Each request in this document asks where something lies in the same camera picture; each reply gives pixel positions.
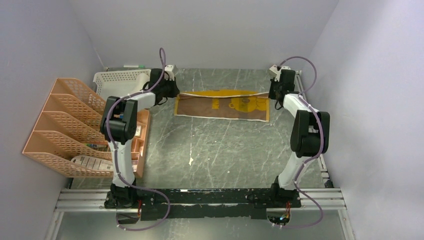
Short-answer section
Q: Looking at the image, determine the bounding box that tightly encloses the aluminium frame rail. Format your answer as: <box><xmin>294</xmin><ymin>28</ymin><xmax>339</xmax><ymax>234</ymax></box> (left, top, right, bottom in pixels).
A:
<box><xmin>45</xmin><ymin>188</ymin><xmax>355</xmax><ymax>240</ymax></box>

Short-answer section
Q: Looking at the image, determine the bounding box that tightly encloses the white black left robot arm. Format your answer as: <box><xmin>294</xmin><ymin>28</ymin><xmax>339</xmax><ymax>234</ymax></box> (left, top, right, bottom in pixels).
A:
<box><xmin>100</xmin><ymin>65</ymin><xmax>180</xmax><ymax>209</ymax></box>

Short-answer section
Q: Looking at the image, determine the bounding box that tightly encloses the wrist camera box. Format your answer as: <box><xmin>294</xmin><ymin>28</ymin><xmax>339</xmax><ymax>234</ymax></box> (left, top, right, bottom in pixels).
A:
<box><xmin>164</xmin><ymin>65</ymin><xmax>178</xmax><ymax>81</ymax></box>
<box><xmin>268</xmin><ymin>65</ymin><xmax>282</xmax><ymax>82</ymax></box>

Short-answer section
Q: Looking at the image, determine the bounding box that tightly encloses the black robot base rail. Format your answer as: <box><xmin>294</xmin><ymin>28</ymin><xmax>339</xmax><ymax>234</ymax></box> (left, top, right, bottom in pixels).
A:
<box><xmin>108</xmin><ymin>186</ymin><xmax>302</xmax><ymax>221</ymax></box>

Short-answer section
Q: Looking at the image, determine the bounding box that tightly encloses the orange compartment organiser tray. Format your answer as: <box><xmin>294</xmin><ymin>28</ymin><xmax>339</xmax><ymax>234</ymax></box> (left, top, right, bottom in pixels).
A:
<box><xmin>131</xmin><ymin>109</ymin><xmax>151</xmax><ymax>178</ymax></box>

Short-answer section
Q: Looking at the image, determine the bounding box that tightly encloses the white packet in file rack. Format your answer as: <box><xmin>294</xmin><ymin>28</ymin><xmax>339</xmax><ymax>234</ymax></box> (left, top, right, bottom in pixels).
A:
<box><xmin>70</xmin><ymin>155</ymin><xmax>114</xmax><ymax>172</ymax></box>

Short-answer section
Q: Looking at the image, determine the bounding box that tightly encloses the white green marker pen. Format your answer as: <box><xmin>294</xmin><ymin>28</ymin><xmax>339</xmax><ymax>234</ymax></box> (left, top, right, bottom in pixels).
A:
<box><xmin>123</xmin><ymin>64</ymin><xmax>145</xmax><ymax>69</ymax></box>

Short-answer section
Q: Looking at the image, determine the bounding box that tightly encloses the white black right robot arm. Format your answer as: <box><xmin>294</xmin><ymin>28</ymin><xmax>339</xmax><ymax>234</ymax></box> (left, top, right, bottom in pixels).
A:
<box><xmin>268</xmin><ymin>65</ymin><xmax>331</xmax><ymax>207</ymax></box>

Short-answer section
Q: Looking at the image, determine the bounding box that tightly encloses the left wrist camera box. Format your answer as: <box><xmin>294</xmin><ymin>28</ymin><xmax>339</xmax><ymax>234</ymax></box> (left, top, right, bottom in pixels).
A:
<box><xmin>164</xmin><ymin>65</ymin><xmax>178</xmax><ymax>81</ymax></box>

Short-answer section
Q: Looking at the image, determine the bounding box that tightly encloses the white perforated plastic basket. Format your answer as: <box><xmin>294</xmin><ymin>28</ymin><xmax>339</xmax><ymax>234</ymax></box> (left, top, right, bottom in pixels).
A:
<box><xmin>93</xmin><ymin>69</ymin><xmax>151</xmax><ymax>100</ymax></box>

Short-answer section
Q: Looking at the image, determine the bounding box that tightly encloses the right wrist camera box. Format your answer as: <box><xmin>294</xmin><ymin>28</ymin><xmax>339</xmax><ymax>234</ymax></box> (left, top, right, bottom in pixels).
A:
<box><xmin>268</xmin><ymin>65</ymin><xmax>282</xmax><ymax>82</ymax></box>

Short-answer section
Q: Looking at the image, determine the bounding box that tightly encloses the orange mesh file rack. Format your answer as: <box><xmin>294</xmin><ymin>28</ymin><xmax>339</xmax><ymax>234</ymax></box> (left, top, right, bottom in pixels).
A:
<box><xmin>22</xmin><ymin>78</ymin><xmax>113</xmax><ymax>178</ymax></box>

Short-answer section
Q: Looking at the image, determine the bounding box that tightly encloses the yellow grey patterned towel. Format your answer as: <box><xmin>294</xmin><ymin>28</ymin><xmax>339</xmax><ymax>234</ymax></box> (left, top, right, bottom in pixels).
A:
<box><xmin>174</xmin><ymin>89</ymin><xmax>270</xmax><ymax>122</ymax></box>

